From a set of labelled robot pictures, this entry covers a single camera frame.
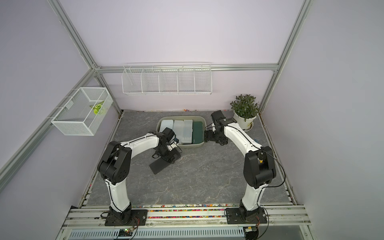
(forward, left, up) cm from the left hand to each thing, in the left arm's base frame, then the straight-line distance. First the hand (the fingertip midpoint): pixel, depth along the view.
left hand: (168, 159), depth 92 cm
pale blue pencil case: (+26, +3, +4) cm, 26 cm away
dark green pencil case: (+19, -20, 0) cm, 28 cm away
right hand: (+6, -28, +10) cm, 30 cm away
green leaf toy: (+19, +34, +28) cm, 48 cm away
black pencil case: (-4, +3, +3) cm, 6 cm away
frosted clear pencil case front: (+23, -6, +1) cm, 24 cm away
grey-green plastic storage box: (+35, -11, -1) cm, 37 cm away
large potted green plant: (+22, -51, +19) cm, 59 cm away
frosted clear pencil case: (+19, -13, +2) cm, 23 cm away
